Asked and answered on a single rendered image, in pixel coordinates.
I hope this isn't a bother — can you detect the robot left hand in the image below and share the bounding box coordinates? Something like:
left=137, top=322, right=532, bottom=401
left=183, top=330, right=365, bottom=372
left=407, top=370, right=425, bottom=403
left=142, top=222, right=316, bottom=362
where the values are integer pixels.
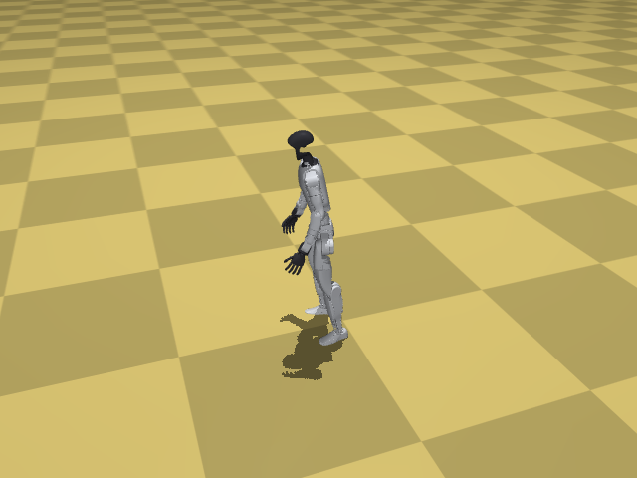
left=284, top=242, right=311, bottom=275

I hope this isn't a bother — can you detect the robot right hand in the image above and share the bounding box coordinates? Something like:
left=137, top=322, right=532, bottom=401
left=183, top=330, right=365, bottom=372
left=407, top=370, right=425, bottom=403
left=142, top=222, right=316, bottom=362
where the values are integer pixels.
left=282, top=207, right=301, bottom=234

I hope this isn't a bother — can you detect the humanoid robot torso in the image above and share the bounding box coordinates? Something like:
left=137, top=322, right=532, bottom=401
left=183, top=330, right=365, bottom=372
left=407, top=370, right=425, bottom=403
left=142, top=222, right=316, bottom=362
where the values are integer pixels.
left=298, top=157, right=334, bottom=239

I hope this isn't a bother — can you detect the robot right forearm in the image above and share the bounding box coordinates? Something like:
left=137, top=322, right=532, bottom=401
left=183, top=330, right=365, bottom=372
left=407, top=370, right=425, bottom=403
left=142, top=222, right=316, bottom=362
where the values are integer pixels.
left=294, top=192, right=307, bottom=215

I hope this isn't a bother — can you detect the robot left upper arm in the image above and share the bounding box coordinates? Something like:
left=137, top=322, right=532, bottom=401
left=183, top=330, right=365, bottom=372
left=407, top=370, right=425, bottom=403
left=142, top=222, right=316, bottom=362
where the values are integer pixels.
left=304, top=171, right=325, bottom=221

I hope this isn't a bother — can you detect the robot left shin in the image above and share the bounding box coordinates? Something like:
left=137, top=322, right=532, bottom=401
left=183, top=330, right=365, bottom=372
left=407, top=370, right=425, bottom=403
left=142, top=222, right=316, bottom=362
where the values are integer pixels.
left=323, top=285, right=343, bottom=334

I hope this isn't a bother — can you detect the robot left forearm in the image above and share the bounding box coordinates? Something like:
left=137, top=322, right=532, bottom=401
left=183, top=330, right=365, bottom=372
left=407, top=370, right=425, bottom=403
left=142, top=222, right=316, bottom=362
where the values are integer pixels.
left=301, top=212, right=321, bottom=253

